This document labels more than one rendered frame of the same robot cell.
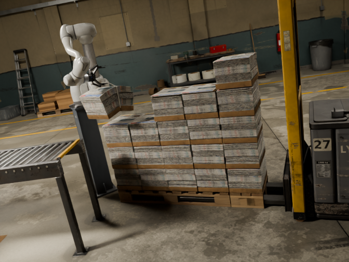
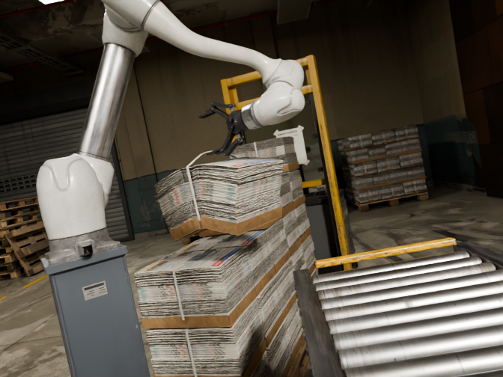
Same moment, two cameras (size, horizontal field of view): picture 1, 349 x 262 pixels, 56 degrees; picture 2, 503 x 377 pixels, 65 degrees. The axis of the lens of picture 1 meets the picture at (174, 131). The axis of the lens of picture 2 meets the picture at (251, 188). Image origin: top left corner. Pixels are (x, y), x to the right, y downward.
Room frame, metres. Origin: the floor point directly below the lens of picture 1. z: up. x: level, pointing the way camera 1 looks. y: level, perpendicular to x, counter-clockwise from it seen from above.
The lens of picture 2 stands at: (3.00, 2.04, 1.16)
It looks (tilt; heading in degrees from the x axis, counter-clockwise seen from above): 4 degrees down; 267
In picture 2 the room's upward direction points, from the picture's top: 11 degrees counter-clockwise
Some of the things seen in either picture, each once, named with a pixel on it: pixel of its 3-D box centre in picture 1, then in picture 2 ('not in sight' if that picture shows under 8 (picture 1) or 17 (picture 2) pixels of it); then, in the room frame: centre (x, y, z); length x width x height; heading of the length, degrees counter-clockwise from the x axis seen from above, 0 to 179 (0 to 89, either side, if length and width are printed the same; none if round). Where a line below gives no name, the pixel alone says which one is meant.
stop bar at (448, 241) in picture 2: (69, 148); (383, 253); (2.57, 0.86, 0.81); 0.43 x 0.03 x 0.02; 173
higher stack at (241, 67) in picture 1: (243, 131); (279, 235); (2.72, -0.59, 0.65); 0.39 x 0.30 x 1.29; 156
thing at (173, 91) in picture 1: (172, 91); not in sight; (2.95, -0.04, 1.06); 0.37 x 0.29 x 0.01; 157
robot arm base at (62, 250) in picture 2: (79, 103); (81, 243); (3.43, 0.93, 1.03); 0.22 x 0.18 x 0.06; 117
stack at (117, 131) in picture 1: (171, 156); (248, 312); (3.02, 0.07, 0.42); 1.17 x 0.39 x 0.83; 66
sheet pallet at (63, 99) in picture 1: (61, 101); not in sight; (9.26, 2.98, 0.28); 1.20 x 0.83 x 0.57; 83
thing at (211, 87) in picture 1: (202, 87); not in sight; (2.83, -0.31, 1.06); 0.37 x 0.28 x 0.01; 157
